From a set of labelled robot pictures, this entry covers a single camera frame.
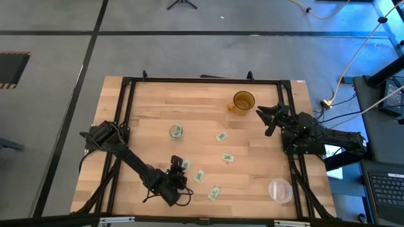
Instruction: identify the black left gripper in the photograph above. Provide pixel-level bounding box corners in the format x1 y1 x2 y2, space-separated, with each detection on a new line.
165 155 189 191

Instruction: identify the yellow cable with black ball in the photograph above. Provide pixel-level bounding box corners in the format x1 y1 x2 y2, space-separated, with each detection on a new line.
287 0 352 20

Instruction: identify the black left wrist camera cable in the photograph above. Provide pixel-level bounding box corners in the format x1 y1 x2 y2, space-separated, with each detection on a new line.
142 187 194 207

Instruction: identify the yellow ceramic mug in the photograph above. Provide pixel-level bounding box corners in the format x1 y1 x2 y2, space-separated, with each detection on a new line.
226 90 256 117

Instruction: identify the black tripod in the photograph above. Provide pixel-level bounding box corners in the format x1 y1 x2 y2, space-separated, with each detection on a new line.
166 0 198 11

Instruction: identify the yellow cable with yellow plug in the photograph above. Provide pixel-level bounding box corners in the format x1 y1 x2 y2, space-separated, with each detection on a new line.
321 0 404 110

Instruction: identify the black power adapter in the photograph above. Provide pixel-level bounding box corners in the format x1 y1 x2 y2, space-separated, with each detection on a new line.
383 78 404 117

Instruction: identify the black metal beam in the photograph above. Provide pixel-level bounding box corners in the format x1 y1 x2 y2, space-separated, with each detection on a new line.
365 55 404 88

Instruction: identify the white paper sheet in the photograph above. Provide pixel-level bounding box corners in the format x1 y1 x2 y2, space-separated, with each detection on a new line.
324 143 344 180

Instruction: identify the black floor hatch striped edge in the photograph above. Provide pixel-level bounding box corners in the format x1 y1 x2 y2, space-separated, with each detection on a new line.
0 50 32 90

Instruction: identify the small clear glass jar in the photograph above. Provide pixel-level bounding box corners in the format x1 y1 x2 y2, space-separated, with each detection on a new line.
169 123 184 140

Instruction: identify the computer keyboard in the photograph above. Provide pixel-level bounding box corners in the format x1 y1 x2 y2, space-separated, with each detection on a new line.
365 170 404 225

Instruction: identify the grey desk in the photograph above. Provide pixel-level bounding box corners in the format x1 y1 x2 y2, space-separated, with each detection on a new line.
352 74 404 227

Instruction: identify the black floor cable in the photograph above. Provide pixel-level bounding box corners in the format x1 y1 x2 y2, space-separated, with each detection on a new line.
314 94 364 124

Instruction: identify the clear round plastic container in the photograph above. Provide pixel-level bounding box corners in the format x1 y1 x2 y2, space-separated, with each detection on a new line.
268 178 294 204

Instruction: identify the grey furniture foot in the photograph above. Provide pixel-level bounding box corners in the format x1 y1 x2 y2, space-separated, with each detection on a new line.
0 137 26 152

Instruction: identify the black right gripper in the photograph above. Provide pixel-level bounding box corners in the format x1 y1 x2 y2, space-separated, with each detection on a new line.
256 103 299 137

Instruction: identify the thick white cable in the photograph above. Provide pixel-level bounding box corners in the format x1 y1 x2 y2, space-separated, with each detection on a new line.
328 93 404 130

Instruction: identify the black desk foot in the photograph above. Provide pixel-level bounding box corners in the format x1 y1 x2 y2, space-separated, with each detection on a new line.
323 148 372 173

